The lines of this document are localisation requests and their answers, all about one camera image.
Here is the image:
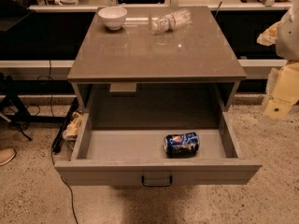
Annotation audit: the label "open grey top drawer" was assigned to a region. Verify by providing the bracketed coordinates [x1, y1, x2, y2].
[54, 84, 263, 187]

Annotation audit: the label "black power cable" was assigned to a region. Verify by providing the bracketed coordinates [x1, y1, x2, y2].
[36, 59, 79, 224]

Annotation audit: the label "black power strip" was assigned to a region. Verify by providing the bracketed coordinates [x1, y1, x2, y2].
[51, 98, 78, 153]

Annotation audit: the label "grey cabinet with counter top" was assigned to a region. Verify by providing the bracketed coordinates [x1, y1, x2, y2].
[66, 5, 248, 113]

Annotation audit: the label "white ceramic bowl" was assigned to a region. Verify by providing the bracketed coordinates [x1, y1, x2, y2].
[98, 7, 127, 30]

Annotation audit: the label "tan shoe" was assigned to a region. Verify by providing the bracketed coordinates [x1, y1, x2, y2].
[0, 148, 16, 166]

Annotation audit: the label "crumpled yellow paper bag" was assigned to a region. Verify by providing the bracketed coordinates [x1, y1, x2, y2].
[63, 111, 83, 141]

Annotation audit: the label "black drawer handle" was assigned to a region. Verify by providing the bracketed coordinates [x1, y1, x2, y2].
[141, 175, 173, 188]

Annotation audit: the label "clear plastic water bottle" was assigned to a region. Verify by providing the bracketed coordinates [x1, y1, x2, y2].
[151, 8, 192, 34]

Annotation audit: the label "blue Pepsi can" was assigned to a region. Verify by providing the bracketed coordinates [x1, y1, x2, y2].
[164, 132, 200, 158]

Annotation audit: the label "black stand legs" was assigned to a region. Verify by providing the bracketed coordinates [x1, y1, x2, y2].
[0, 73, 66, 141]

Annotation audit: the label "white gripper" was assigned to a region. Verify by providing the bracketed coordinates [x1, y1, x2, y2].
[257, 21, 299, 121]

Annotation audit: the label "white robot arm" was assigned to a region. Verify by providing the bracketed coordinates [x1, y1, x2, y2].
[257, 0, 299, 121]

